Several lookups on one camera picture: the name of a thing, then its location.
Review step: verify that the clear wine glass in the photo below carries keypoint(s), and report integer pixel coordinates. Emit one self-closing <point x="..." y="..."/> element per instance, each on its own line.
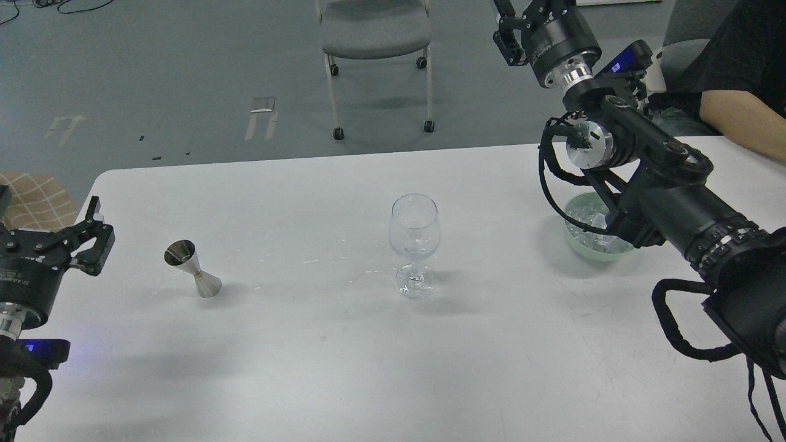
<point x="414" y="234"/>

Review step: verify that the steel double jigger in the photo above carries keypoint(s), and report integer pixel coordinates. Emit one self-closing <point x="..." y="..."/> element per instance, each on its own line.
<point x="182" y="254"/>

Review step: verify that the person black shirt torso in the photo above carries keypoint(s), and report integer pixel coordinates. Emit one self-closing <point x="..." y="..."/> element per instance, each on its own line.
<point x="745" y="54"/>

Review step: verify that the person forearm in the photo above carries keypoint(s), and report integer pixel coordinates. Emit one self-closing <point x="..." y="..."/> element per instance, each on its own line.
<point x="745" y="120"/>

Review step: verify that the silver floor plate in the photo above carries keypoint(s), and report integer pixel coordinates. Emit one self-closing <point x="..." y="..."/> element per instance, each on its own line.
<point x="263" y="105"/>

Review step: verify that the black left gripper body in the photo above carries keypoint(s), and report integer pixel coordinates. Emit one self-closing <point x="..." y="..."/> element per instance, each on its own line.
<point x="31" y="274"/>

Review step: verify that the green bowl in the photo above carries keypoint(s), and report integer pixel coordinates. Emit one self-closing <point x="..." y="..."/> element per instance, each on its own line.
<point x="589" y="198"/>

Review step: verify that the beige checkered chair cushion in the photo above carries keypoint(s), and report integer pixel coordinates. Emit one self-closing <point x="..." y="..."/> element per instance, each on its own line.
<point x="38" y="202"/>

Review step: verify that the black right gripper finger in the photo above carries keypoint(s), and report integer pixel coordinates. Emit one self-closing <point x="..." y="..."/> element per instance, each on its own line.
<point x="505" y="38"/>

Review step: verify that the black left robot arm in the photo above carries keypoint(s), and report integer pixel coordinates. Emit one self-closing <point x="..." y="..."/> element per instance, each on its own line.
<point x="26" y="368"/>

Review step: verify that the grey office chair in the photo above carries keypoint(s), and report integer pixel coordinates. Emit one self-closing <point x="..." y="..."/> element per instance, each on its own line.
<point x="375" y="30"/>

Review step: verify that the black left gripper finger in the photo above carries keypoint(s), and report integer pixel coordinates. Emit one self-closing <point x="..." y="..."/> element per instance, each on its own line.
<point x="84" y="246"/>

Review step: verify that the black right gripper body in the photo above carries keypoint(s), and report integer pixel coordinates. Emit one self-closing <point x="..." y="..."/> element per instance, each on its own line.
<point x="557" y="32"/>

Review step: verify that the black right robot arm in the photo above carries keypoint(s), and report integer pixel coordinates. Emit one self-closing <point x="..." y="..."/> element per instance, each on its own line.
<point x="607" y="169"/>

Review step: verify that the grey white armchair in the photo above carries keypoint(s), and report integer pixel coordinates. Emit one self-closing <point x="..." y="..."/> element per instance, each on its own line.
<point x="691" y="26"/>

